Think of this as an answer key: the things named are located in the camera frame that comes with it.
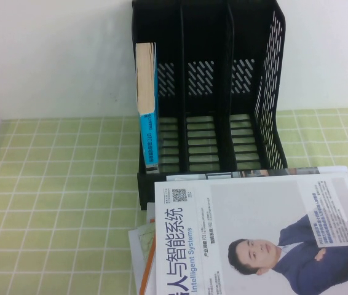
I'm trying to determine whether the plain white paper sheet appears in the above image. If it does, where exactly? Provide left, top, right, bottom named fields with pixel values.
left=127, top=227, right=150, bottom=295

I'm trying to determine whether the black plastic book holder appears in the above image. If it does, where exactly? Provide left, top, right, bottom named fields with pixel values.
left=130, top=0, right=288, bottom=211

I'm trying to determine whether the thin white intelligent systems magazine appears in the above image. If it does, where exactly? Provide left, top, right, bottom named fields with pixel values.
left=151, top=170, right=348, bottom=295

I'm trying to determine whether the green map sheet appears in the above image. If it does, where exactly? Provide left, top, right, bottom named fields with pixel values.
left=135, top=221, right=157, bottom=267

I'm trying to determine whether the magazine with grey photo cover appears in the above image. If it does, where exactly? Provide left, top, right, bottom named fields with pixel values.
left=165, top=165, right=348, bottom=183

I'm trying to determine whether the thick book with blue spine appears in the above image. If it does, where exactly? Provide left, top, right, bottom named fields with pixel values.
left=135, top=42, right=162, bottom=175

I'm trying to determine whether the small white booklet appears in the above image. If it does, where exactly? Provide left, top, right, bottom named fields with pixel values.
left=146, top=202, right=157, bottom=226

